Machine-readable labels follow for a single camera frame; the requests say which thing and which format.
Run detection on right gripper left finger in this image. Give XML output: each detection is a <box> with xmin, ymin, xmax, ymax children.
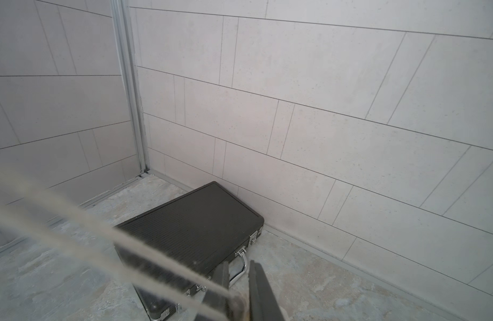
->
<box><xmin>202</xmin><ymin>262</ymin><xmax>230</xmax><ymax>320</ymax></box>

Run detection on black briefcase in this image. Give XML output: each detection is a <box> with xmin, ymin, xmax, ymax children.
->
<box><xmin>113</xmin><ymin>181</ymin><xmax>265</xmax><ymax>321</ymax></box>

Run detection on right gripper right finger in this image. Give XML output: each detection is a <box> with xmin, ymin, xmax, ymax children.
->
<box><xmin>249</xmin><ymin>260</ymin><xmax>285</xmax><ymax>321</ymax></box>

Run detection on cream cloth bag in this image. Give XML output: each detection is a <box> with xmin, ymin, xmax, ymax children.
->
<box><xmin>0</xmin><ymin>172</ymin><xmax>237</xmax><ymax>320</ymax></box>

